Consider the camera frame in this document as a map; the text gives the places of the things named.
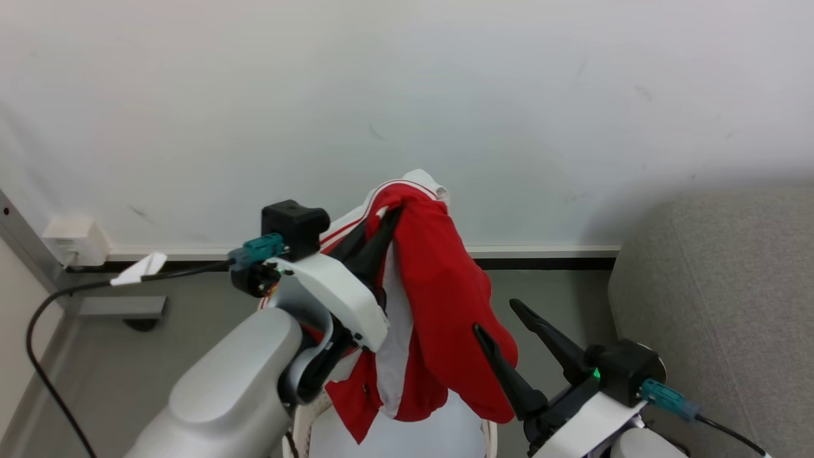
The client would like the pale blue cloth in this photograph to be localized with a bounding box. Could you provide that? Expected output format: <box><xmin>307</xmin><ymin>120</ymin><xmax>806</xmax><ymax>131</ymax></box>
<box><xmin>308</xmin><ymin>356</ymin><xmax>487</xmax><ymax>458</ymax></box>

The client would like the white black skirting board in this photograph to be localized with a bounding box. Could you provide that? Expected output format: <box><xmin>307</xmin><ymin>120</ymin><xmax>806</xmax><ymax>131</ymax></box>
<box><xmin>105</xmin><ymin>245</ymin><xmax>621</xmax><ymax>273</ymax></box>

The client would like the black cable with teal plug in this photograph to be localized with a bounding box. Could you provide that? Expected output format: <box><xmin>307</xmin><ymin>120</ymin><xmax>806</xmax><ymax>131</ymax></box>
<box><xmin>25</xmin><ymin>233</ymin><xmax>285</xmax><ymax>458</ymax></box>
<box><xmin>639</xmin><ymin>378</ymin><xmax>773</xmax><ymax>458</ymax></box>

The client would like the white paper cable tag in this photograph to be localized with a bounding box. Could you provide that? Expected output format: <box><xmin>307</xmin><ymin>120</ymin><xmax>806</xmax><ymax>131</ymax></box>
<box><xmin>110</xmin><ymin>252</ymin><xmax>167</xmax><ymax>286</ymax></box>

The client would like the grey fabric sofa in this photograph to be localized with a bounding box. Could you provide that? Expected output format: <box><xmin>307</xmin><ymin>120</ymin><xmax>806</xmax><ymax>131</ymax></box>
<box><xmin>607</xmin><ymin>184</ymin><xmax>814</xmax><ymax>458</ymax></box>

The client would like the beige partition panel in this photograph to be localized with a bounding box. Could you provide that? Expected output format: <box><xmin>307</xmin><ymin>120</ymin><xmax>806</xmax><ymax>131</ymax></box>
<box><xmin>0</xmin><ymin>239</ymin><xmax>66</xmax><ymax>446</ymax></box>

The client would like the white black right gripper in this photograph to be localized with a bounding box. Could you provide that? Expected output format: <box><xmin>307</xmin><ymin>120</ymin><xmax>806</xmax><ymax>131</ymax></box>
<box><xmin>473</xmin><ymin>298</ymin><xmax>646</xmax><ymax>458</ymax></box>

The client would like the white perforated laundry basket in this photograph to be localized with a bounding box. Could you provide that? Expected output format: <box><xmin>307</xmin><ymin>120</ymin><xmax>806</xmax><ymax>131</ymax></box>
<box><xmin>283</xmin><ymin>382</ymin><xmax>500</xmax><ymax>458</ymax></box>

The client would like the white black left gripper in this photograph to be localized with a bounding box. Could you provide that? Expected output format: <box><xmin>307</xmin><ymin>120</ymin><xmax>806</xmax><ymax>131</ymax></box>
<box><xmin>270</xmin><ymin>205</ymin><xmax>404</xmax><ymax>405</ymax></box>

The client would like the grey metal table leg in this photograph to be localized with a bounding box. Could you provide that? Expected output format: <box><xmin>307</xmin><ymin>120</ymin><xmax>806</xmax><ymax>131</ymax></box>
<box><xmin>0</xmin><ymin>188</ymin><xmax>169</xmax><ymax>332</ymax></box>

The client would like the white wall socket box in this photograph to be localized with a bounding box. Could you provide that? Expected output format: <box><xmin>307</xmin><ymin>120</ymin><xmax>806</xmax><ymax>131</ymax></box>
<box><xmin>42</xmin><ymin>216</ymin><xmax>110</xmax><ymax>268</ymax></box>

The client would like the red white sports garment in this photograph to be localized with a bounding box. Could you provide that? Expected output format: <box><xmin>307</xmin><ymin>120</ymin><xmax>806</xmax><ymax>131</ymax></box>
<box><xmin>258</xmin><ymin>169</ymin><xmax>519</xmax><ymax>445</ymax></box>

